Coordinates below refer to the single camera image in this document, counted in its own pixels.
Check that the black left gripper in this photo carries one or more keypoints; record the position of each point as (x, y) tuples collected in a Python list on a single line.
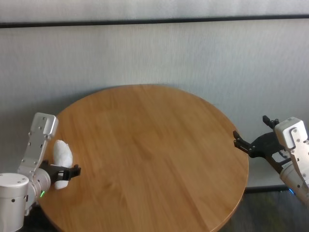
[(51, 172)]

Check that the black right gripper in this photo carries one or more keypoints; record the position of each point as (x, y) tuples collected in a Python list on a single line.
[(268, 147)]

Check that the white sandbag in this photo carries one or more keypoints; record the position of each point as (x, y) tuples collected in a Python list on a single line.
[(62, 154)]

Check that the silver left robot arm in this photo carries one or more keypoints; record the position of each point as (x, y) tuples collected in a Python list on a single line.
[(14, 191)]

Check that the black baseboard strip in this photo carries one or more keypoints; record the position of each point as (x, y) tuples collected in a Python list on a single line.
[(265, 189)]

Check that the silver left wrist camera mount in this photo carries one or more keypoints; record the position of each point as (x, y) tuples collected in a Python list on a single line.
[(38, 137)]

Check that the black wall rail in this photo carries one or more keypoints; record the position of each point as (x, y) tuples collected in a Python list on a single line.
[(154, 20)]

